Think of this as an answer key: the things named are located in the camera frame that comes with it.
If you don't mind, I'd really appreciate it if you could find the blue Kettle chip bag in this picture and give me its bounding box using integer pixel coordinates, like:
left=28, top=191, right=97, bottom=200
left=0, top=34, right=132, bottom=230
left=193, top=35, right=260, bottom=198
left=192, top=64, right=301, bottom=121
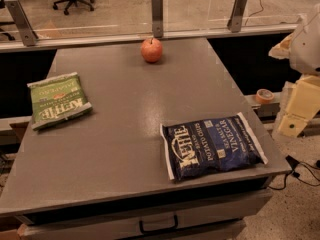
left=160, top=112, right=268, bottom=181

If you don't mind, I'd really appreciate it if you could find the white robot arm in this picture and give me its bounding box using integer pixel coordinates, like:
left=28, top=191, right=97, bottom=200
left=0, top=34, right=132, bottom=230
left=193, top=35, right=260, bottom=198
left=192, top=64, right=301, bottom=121
left=268, top=4, right=320, bottom=137

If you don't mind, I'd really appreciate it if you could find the green jalapeno Kettle chip bag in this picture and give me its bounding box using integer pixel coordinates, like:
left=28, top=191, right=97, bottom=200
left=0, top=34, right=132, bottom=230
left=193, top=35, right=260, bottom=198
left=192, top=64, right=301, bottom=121
left=27, top=72, right=92, bottom=131

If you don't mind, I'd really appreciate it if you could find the orange tape roll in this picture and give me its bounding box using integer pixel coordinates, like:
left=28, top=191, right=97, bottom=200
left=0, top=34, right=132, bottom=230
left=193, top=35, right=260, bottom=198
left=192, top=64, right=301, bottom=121
left=255, top=89, right=275, bottom=104

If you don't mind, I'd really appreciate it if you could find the grey drawer front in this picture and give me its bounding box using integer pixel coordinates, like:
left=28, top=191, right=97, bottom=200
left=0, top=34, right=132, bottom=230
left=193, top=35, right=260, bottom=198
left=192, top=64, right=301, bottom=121
left=18, top=189, right=272, bottom=240

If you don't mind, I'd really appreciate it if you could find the red apple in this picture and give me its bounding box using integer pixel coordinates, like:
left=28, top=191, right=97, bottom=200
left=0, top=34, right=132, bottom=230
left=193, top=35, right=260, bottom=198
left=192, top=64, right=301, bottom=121
left=141, top=38, right=163, bottom=63

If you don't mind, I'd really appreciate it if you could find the clear glass panel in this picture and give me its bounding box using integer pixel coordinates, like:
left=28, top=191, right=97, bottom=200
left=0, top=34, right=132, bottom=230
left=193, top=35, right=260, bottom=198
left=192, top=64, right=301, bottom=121
left=0, top=0, right=320, bottom=42

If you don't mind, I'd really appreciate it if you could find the black floor cable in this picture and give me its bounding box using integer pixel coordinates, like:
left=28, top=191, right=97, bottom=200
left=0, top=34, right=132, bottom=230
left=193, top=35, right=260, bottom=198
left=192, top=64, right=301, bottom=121
left=268, top=154, right=320, bottom=191

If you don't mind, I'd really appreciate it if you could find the right metal bracket post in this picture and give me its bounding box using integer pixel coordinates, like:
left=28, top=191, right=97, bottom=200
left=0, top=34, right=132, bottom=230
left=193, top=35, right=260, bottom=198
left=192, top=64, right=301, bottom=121
left=227, top=0, right=248, bottom=33

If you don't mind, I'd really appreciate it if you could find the metal bracket post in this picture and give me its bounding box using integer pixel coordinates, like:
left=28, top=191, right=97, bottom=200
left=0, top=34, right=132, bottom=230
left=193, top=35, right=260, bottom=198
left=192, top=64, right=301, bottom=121
left=5, top=0, right=38, bottom=46
left=151, top=0, right=163, bottom=38
left=227, top=0, right=248, bottom=33

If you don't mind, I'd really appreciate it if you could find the black drawer handle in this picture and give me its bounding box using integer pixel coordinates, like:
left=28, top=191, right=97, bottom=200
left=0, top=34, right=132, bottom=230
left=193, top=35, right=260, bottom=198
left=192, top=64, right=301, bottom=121
left=139, top=215, right=179, bottom=235

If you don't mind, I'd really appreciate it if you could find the middle metal bracket post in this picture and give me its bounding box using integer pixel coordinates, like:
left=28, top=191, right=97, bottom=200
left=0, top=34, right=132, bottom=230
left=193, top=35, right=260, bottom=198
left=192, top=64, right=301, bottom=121
left=151, top=0, right=163, bottom=38

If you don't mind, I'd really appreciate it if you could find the left metal bracket post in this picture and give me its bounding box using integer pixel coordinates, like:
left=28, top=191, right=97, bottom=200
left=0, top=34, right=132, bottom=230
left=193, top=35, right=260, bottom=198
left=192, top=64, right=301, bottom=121
left=5, top=0, right=38, bottom=46

